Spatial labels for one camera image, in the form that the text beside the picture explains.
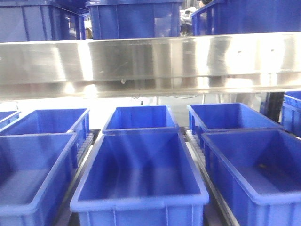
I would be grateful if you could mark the blue bin lower right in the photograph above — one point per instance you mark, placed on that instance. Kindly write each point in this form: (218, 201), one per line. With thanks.
(258, 173)

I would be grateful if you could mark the blue bin rear centre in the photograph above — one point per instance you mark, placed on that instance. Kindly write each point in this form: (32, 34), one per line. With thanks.
(140, 119)

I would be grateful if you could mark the blue bin rear left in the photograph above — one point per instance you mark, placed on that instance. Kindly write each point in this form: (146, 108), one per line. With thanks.
(52, 121)

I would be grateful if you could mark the blue bin rear right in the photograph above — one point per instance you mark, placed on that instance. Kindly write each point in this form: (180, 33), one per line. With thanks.
(209, 118)

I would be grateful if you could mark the blue bin far right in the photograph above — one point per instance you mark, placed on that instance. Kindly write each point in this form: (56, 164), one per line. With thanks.
(291, 112)

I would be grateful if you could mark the blue bin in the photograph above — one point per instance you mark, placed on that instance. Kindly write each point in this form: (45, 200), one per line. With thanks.
(291, 112)
(125, 19)
(258, 173)
(52, 121)
(35, 173)
(41, 20)
(144, 179)
(247, 16)
(209, 118)
(140, 119)

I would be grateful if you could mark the stainless steel shelf beam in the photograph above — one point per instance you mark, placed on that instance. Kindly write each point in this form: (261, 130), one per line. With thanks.
(238, 63)

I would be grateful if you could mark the blue bin upper right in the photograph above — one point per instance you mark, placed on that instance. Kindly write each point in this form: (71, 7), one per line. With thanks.
(247, 16)

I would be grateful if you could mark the blue bin lower left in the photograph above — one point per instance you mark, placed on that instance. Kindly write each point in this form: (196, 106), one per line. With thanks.
(35, 173)

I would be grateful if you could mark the white roller track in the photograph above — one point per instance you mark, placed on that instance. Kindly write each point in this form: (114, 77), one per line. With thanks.
(216, 212)

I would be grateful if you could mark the blue bin lower centre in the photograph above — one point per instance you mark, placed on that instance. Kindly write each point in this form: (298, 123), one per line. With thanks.
(144, 179)

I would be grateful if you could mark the blue bin upper centre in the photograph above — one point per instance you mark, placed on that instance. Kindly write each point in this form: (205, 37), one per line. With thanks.
(125, 19)

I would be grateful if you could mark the blue bin upper left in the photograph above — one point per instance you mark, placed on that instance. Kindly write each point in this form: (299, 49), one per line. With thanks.
(41, 20)

